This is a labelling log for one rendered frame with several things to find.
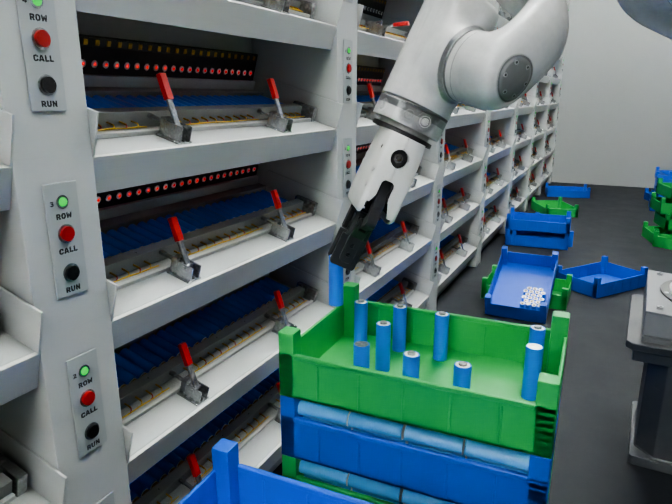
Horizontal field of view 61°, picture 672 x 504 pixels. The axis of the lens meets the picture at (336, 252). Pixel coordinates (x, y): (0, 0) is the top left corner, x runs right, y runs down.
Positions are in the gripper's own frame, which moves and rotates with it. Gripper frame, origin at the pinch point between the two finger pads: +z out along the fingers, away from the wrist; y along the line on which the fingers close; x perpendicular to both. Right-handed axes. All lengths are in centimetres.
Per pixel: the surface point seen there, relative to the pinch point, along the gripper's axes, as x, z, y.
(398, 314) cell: -10.7, 5.9, 2.3
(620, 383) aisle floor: -97, 16, 62
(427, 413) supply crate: -11.9, 9.7, -15.6
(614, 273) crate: -141, -7, 149
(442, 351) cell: -17.2, 7.3, -1.0
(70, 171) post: 31.4, 3.3, -4.5
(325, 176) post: -1, -2, 51
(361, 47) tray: 3, -30, 61
